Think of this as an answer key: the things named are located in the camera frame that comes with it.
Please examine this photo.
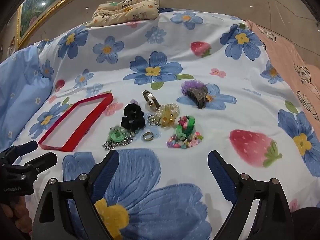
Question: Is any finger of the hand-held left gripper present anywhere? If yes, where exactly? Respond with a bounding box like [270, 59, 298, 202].
[14, 151, 58, 175]
[0, 140, 39, 164]

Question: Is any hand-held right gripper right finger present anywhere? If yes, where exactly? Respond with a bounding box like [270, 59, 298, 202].
[207, 150, 295, 240]

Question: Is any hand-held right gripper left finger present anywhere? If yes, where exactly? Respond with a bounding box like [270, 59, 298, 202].
[31, 149, 120, 240]

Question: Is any green fabric chain bracelet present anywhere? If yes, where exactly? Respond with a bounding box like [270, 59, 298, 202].
[102, 126, 137, 152]

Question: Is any colourful bead bracelet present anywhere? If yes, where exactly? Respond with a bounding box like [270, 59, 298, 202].
[166, 132, 204, 150]

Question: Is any red tray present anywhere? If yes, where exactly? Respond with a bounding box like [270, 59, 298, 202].
[38, 92, 114, 152]

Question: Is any black scrunchie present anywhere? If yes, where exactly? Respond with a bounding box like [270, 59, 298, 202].
[120, 103, 145, 131]

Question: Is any green braided bracelet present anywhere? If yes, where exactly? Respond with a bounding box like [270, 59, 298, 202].
[176, 115, 196, 140]

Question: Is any gold wristwatch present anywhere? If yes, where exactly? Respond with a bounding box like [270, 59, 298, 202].
[142, 90, 160, 112]

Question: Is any yellow hair claw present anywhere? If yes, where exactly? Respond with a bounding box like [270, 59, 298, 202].
[160, 107, 176, 128]

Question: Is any person's left hand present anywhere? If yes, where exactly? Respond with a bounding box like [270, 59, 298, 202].
[0, 194, 33, 240]

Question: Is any light blue floral pillow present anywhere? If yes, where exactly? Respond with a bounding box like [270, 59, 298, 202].
[0, 46, 54, 150]

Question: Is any pink hair clip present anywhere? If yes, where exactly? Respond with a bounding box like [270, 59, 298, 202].
[179, 116, 192, 128]

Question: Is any black purple flower hair claw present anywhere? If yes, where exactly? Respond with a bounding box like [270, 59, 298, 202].
[181, 80, 209, 109]

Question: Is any floral bedsheet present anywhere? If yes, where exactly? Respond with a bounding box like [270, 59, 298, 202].
[0, 9, 320, 240]

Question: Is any gold framed painting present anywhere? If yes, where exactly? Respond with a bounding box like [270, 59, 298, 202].
[16, 0, 100, 48]

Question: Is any pink blanket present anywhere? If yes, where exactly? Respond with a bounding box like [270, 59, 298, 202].
[246, 19, 320, 130]

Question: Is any panda print pillow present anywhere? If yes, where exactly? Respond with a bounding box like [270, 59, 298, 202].
[86, 0, 160, 27]

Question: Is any pearl bracelet with silver flower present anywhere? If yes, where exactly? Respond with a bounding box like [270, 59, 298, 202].
[148, 102, 180, 127]

